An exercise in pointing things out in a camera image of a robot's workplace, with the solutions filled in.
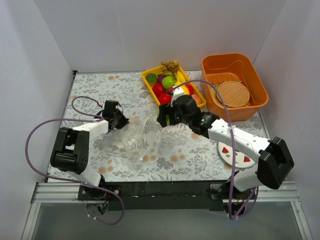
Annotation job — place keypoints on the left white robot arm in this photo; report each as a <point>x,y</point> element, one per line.
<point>71,148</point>

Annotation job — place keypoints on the yellow plastic tray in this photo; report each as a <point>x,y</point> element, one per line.
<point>156,70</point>

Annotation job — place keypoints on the fake peach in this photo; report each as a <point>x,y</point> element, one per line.
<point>196,98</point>

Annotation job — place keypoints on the purple fake onion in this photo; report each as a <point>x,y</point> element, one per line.
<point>160,78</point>

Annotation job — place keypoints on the round woven bamboo tray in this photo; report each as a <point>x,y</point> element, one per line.
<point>232,94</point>

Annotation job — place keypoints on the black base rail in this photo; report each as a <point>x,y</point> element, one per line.
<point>212,195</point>

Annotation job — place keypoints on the green fake apple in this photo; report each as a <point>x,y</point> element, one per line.
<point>168,121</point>
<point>168,82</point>

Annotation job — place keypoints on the green orange fake fruit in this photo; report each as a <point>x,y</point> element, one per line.
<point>151,78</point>

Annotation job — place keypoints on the watermelon pattern plate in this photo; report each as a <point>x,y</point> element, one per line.
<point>242,161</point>

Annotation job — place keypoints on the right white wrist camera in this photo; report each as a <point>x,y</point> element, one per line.
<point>176,93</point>

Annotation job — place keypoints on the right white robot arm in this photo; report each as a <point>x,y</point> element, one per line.
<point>272,156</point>

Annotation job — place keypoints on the orange plastic tub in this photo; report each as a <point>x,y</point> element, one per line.
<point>236,86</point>

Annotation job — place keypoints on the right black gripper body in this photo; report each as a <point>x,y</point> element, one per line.
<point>164,117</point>

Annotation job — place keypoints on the brown fake longan bunch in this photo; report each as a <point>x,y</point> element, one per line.
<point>170,68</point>

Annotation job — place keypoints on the red fake apple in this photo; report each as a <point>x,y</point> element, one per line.
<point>190,89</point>

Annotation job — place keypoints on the yellow banana bunch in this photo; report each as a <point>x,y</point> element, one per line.
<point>180,78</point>

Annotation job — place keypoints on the clear zip top bag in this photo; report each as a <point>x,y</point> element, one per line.
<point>134,140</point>

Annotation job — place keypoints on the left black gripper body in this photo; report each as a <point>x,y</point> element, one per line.
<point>119,120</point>

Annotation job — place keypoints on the yellow fake lemon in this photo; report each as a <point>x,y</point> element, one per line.
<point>183,87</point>

